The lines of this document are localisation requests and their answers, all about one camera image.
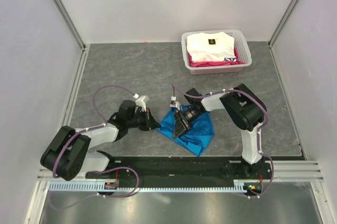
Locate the slotted cable duct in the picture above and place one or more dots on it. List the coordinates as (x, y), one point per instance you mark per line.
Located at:
(95, 186)

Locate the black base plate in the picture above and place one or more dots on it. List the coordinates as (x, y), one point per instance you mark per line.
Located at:
(171, 168)

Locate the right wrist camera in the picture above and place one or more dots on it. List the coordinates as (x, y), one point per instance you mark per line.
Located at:
(174, 103)

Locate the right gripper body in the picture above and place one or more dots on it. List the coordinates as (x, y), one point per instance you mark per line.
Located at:
(191, 114)

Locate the white plastic basket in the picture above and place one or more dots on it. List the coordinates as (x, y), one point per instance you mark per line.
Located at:
(240, 45)

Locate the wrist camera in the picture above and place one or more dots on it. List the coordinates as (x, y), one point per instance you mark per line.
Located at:
(174, 103)
(141, 101)

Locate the left aluminium frame post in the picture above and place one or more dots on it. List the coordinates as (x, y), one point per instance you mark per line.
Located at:
(69, 23)

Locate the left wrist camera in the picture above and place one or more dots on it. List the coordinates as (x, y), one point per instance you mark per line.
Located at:
(141, 101)

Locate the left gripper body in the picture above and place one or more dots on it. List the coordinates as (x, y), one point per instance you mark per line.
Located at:
(139, 120)

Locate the white folded shirt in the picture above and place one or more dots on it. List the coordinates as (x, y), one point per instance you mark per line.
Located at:
(216, 47)

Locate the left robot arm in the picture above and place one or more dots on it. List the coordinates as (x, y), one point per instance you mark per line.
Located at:
(66, 154)

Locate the aluminium frame post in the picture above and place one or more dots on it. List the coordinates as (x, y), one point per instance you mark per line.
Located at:
(283, 21)
(69, 23)

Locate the blue cloth napkin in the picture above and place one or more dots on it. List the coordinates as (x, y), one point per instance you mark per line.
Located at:
(197, 139)

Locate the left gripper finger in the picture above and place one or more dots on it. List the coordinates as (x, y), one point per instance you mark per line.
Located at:
(153, 125)
(150, 121)

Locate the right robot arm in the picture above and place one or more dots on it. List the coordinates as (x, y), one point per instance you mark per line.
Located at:
(247, 112)

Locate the right aluminium frame post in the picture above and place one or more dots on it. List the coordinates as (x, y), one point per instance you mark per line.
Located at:
(283, 21)

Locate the pink folded cloth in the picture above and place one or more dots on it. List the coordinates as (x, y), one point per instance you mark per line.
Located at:
(223, 63)

